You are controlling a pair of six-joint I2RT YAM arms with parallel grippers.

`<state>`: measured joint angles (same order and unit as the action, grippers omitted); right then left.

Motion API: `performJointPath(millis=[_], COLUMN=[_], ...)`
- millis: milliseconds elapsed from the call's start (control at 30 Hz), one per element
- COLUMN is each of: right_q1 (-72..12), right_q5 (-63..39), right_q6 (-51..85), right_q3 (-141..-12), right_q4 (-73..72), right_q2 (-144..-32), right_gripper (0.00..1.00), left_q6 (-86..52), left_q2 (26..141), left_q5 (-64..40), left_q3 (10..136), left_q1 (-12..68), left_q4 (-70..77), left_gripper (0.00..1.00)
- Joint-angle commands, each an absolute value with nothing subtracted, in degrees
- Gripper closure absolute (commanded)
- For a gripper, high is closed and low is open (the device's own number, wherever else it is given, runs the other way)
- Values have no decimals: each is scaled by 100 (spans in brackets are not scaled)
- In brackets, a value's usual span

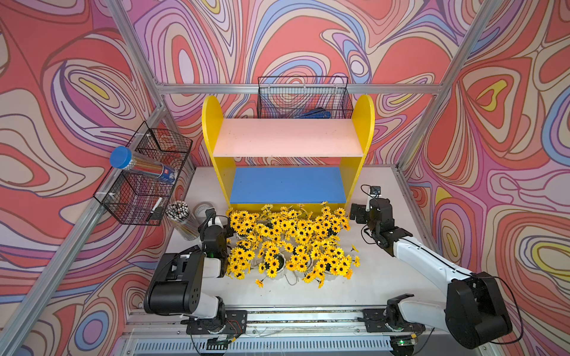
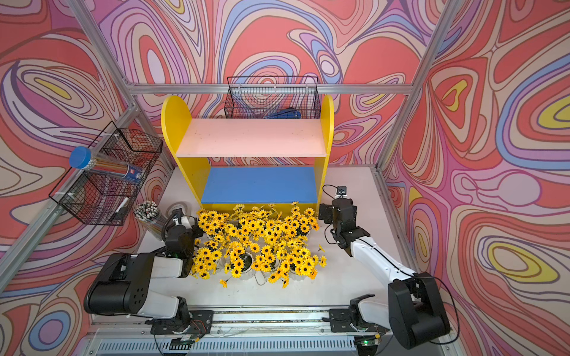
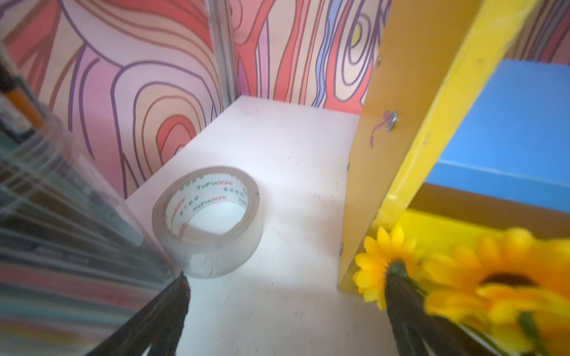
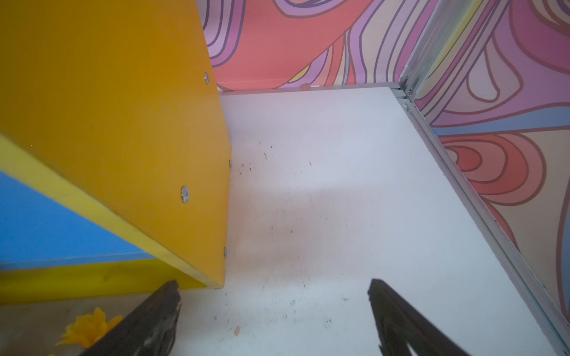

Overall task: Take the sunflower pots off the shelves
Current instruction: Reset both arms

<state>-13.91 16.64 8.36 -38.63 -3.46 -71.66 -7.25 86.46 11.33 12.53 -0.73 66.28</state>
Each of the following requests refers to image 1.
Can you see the black wire basket wall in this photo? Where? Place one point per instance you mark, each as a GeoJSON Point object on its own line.
{"type": "Point", "coordinates": [134, 199]}
{"type": "Point", "coordinates": [304, 97]}

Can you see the clear cup of pencils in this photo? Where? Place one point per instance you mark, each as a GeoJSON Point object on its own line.
{"type": "Point", "coordinates": [183, 219]}

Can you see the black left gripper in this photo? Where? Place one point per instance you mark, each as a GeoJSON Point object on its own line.
{"type": "Point", "coordinates": [224, 231]}

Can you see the sunflower pot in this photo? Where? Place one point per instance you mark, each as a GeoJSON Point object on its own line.
{"type": "Point", "coordinates": [299, 264]}
{"type": "Point", "coordinates": [271, 263]}
{"type": "Point", "coordinates": [274, 224]}
{"type": "Point", "coordinates": [243, 223]}
{"type": "Point", "coordinates": [240, 263]}
{"type": "Point", "coordinates": [329, 263]}
{"type": "Point", "coordinates": [330, 222]}
{"type": "Point", "coordinates": [301, 227]}

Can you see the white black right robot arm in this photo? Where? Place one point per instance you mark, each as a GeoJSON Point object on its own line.
{"type": "Point", "coordinates": [474, 311]}

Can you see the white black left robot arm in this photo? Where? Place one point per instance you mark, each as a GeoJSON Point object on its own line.
{"type": "Point", "coordinates": [176, 287]}

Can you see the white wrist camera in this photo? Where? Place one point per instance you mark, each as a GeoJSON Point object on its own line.
{"type": "Point", "coordinates": [212, 218]}
{"type": "Point", "coordinates": [374, 192]}

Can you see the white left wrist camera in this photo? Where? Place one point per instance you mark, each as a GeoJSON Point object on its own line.
{"type": "Point", "coordinates": [212, 218]}

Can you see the yellow pink blue wooden shelf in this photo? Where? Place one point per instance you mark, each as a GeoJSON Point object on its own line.
{"type": "Point", "coordinates": [252, 187]}

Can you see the black wire basket back wall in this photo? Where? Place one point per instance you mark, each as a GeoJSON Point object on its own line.
{"type": "Point", "coordinates": [304, 97]}

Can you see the black wire basket left wall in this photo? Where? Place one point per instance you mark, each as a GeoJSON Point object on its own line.
{"type": "Point", "coordinates": [134, 199]}

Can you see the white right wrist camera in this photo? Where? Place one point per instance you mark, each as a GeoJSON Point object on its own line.
{"type": "Point", "coordinates": [374, 192]}

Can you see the white tape roll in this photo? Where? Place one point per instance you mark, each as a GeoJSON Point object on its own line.
{"type": "Point", "coordinates": [201, 209]}

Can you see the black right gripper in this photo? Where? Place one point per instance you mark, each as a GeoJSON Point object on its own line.
{"type": "Point", "coordinates": [361, 210]}

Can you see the clear tube with blue cap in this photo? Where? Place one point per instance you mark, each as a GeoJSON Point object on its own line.
{"type": "Point", "coordinates": [124, 158]}

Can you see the metal base rail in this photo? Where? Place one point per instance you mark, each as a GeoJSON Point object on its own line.
{"type": "Point", "coordinates": [308, 330]}

